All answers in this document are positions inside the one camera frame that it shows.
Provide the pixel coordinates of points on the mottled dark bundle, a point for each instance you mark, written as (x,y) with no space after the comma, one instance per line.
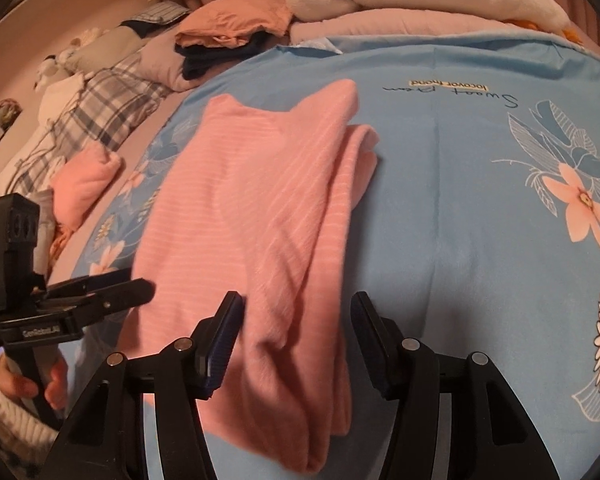
(0,115)

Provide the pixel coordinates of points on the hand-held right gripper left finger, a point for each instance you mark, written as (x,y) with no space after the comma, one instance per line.
(225,340)

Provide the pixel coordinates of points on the small white stuffed toy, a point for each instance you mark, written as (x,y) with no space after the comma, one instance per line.
(60,62)

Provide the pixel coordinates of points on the plaid pillow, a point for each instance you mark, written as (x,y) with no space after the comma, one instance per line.
(105,97)

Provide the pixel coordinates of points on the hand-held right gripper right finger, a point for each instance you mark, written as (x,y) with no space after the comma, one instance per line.
(367,340)

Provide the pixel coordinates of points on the peach crumpled cloth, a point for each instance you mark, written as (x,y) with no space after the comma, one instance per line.
(230,20)

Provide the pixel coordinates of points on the pink comforter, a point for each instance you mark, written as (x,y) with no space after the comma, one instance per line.
(380,22)

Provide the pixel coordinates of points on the person's left hand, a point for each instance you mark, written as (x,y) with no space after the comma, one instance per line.
(55,385)

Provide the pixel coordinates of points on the blue floral bed sheet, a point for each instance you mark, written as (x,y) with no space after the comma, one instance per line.
(455,210)

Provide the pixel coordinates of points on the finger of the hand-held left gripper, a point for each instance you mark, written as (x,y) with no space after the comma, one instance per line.
(105,280)
(120,292)

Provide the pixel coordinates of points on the person's left forearm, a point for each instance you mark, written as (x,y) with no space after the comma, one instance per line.
(5,427)

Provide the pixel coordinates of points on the grey pillow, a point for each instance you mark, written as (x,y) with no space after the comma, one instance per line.
(105,50)

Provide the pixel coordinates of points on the dark navy clothes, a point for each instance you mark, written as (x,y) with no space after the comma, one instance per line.
(205,62)

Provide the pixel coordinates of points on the pink striped knit top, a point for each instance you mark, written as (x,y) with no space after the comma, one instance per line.
(255,210)

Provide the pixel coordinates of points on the blue striped pillow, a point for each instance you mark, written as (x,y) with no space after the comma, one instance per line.
(157,15)

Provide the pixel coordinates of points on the folded pink clothes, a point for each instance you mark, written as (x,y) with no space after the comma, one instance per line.
(85,180)

